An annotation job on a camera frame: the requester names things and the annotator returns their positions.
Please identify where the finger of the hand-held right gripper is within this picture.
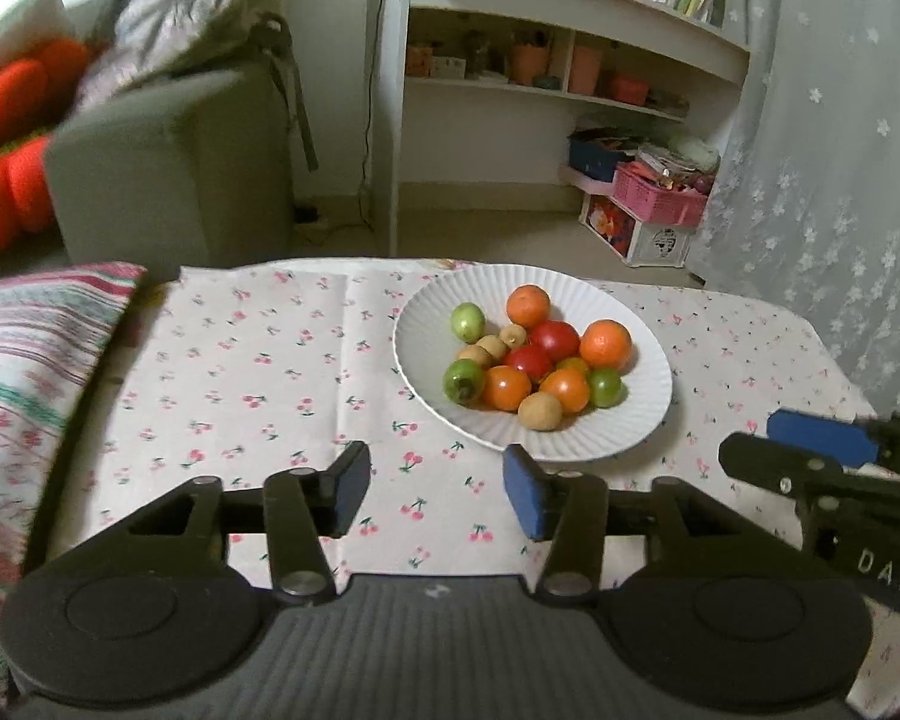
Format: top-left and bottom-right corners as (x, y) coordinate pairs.
(718, 431), (848, 500)
(766, 409), (900, 481)

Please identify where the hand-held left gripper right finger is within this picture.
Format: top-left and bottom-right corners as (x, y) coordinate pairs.
(502, 444), (758, 605)

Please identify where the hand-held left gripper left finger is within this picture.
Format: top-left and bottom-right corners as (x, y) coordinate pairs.
(120, 440), (372, 605)

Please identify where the orange tomato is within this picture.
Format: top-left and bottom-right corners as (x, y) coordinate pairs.
(483, 365), (533, 412)
(540, 369), (591, 414)

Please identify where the white ribbed plate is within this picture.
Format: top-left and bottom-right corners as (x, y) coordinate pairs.
(392, 264), (674, 462)

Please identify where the green round fruit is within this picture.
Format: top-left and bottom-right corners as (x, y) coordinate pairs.
(587, 367), (625, 408)
(451, 303), (486, 341)
(442, 358), (487, 403)

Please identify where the red tomato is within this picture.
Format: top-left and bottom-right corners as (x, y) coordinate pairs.
(505, 346), (554, 383)
(529, 321), (581, 361)

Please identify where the orange mandarin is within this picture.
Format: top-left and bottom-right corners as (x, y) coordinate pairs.
(506, 284), (552, 329)
(579, 319), (634, 370)

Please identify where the cherry print cloth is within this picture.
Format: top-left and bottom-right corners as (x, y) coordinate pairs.
(26, 261), (900, 713)

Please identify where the white printed crate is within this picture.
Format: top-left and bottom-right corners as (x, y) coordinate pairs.
(579, 191), (692, 269)

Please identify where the beige table cover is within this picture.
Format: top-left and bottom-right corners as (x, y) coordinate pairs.
(22, 259), (451, 578)

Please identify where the white floral lace curtain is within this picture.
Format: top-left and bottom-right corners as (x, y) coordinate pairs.
(686, 0), (900, 421)

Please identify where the black power adapter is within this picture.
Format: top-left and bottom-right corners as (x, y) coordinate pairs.
(292, 202), (331, 241)

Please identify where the pink plastic basket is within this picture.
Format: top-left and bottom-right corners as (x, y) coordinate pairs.
(613, 163), (710, 228)

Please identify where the pile of paper items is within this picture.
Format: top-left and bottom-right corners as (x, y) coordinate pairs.
(634, 131), (721, 192)

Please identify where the dark blue box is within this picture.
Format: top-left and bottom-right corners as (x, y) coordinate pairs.
(568, 127), (638, 182)

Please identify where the striped patterned pillow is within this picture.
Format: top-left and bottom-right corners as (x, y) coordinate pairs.
(0, 262), (147, 698)

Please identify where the grey sofa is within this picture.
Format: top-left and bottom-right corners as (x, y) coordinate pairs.
(0, 0), (301, 278)

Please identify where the red small box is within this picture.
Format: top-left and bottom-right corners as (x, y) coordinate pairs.
(607, 73), (650, 106)

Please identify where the white bookshelf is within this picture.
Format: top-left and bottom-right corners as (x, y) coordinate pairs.
(367, 0), (751, 256)

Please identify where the small cardboard box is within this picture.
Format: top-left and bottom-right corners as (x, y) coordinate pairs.
(406, 41), (470, 80)

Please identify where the red flower cushion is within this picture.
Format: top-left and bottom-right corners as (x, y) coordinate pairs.
(0, 37), (91, 260)

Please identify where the grey floral cloth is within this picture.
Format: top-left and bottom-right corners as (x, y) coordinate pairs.
(75, 0), (241, 110)

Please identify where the white cushion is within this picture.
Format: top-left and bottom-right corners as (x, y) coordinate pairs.
(0, 0), (72, 102)

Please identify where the black cable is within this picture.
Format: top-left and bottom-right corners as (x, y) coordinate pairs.
(356, 37), (372, 230)

